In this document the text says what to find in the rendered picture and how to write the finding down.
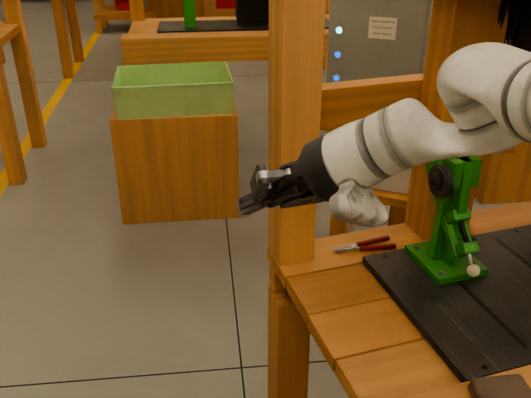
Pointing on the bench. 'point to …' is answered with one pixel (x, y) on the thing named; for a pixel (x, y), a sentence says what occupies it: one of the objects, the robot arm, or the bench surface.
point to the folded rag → (499, 387)
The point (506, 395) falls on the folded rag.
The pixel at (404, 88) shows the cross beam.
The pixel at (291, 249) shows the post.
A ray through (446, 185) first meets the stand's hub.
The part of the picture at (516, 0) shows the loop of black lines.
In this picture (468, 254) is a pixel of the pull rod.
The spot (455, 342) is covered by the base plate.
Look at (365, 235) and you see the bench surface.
